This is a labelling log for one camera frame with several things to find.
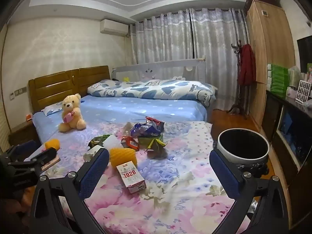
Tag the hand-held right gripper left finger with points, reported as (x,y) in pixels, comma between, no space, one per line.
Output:
(93,175)

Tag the white red milk carton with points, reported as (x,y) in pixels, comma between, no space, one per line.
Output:
(130,178)

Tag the grey bed guard rail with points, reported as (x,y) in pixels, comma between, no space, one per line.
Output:
(165,69)

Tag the small orange box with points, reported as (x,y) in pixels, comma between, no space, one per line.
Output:
(29,117)

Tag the orange snack packet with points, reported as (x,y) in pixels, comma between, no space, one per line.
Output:
(130,143)

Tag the wooden wardrobe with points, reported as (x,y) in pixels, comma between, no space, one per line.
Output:
(265,43)

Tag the blue cloud print quilt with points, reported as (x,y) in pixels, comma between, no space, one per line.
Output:
(151,90)

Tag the green yellow snack packet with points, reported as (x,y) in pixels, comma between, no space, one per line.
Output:
(152,143)

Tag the black glossy cabinet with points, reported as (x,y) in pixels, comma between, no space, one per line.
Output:
(285,131)

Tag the white tissue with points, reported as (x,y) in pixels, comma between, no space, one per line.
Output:
(128,129)

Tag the yellow foam fruit net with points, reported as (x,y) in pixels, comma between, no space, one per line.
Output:
(52,144)
(123,157)

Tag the white paper cup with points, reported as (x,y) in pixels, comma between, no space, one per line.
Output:
(114,141)

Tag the wooden nightstand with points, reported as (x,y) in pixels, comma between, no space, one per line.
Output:
(22,134)

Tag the black television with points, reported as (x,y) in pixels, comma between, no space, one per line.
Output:
(304,53)

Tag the yellow teddy bear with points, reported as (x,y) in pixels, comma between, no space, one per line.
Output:
(70,112)

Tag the green spout pouch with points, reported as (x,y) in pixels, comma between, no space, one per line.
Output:
(97,141)

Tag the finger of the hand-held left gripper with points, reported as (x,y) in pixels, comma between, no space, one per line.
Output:
(45,156)
(24,150)

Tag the blue snack bag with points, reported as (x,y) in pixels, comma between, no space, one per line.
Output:
(145,129)

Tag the colour photo print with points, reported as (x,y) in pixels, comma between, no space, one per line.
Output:
(309,73)

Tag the clear plastic wrapped bundle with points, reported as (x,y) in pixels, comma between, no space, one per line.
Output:
(295,76)

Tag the grey patterned curtain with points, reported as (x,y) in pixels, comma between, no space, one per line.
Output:
(217,53)
(163,39)

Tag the white air conditioner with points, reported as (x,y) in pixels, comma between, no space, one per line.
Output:
(114,26)

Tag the wooden bed headboard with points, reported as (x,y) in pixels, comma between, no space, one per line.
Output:
(53,85)

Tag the pink floral blanket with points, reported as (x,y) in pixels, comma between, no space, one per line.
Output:
(170,187)

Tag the photo grid frame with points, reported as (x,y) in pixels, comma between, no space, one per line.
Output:
(303,91)

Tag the wall switch panel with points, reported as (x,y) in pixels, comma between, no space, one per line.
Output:
(18,93)

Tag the light blue bed sheet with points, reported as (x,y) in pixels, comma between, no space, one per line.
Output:
(136,107)

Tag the stack of green tissue packs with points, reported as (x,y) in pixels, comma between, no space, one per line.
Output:
(277,78)

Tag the white ceramic jar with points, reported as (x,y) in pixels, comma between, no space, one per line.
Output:
(291,91)

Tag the red jacket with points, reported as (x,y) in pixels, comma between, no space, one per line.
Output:
(246,65)

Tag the small yellow toy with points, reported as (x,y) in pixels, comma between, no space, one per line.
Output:
(126,79)

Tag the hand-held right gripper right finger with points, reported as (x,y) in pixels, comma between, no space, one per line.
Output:
(225,175)

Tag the dark wooden coat rack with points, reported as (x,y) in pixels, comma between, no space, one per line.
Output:
(237,102)

